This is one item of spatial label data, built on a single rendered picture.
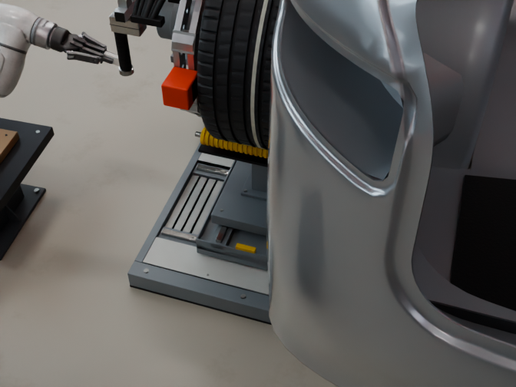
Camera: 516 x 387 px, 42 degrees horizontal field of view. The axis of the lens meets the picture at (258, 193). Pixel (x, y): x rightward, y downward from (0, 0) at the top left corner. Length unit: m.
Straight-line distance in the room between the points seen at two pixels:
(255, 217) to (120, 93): 1.19
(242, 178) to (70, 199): 0.73
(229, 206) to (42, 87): 1.36
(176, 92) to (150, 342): 0.91
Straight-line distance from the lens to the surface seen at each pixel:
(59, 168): 2.91
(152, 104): 3.16
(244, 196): 2.38
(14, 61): 2.26
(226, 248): 2.31
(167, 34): 2.08
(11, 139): 2.59
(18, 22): 2.26
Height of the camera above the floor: 1.95
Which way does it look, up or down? 46 degrees down
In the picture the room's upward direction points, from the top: 1 degrees clockwise
